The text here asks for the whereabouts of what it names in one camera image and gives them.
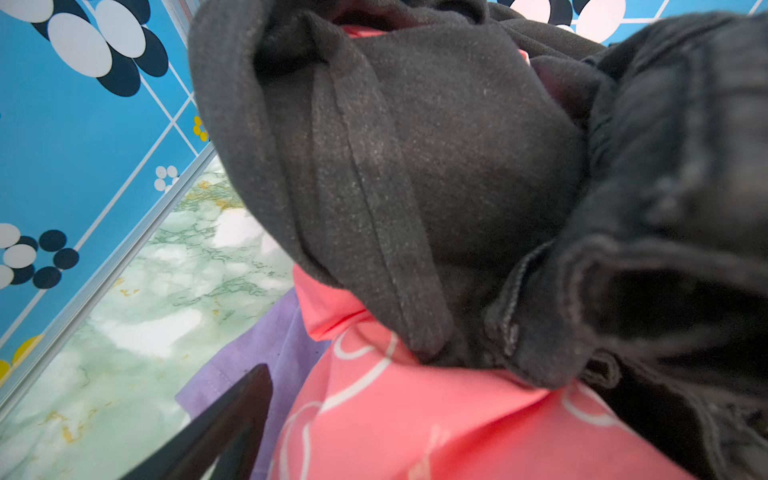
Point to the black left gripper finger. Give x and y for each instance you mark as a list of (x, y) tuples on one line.
[(224, 440)]

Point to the pink patterned cloth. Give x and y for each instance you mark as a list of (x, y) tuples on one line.
[(370, 409)]

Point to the dark grey cloth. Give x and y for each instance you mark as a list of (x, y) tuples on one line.
[(404, 151)]

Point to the black denim cloth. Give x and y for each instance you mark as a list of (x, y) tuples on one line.
[(654, 291)]

